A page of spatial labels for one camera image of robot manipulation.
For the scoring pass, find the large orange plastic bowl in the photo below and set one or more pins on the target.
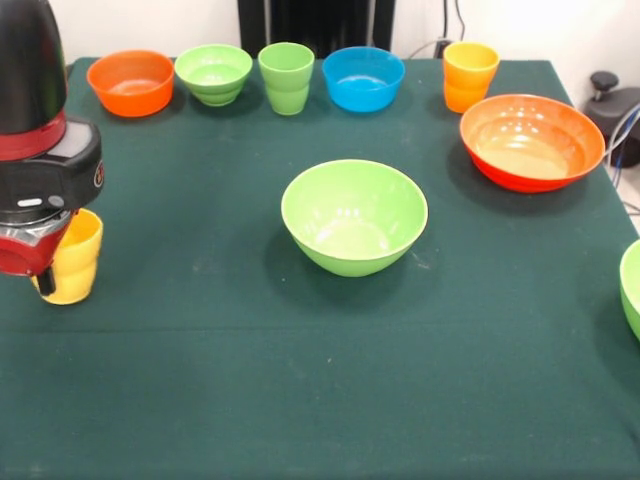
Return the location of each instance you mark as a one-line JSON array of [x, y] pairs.
[[532, 145]]

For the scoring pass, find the blue plastic bowl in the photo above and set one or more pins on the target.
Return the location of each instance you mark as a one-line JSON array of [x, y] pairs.
[[363, 80]]

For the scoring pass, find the black power plug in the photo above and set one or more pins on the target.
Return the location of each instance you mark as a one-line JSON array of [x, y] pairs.
[[443, 48]]

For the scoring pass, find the dark green table cloth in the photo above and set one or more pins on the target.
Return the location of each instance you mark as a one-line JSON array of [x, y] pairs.
[[325, 360]]

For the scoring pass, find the small orange plastic bowl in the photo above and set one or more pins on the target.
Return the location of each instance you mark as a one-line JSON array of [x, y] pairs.
[[132, 80]]

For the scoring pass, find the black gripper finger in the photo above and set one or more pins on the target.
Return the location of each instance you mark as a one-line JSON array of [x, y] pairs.
[[46, 282]]

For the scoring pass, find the yellow plastic cup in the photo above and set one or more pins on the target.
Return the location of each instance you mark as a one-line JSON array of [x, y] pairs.
[[77, 265], [470, 80]]

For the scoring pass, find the black knobbed equipment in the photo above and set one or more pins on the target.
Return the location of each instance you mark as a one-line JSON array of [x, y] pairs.
[[615, 115]]

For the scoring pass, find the small green plastic bowl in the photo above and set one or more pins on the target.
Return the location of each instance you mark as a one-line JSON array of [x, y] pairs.
[[215, 70]]

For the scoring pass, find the large green plastic bowl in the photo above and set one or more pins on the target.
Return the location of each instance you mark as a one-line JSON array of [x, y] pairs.
[[354, 210], [631, 290]]

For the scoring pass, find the green plastic cup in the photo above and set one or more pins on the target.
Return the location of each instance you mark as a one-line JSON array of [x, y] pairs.
[[286, 85]]

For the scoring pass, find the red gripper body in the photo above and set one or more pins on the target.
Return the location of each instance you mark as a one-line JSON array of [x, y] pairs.
[[25, 255]]

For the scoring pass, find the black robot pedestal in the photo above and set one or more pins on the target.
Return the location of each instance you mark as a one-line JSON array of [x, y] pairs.
[[315, 22]]

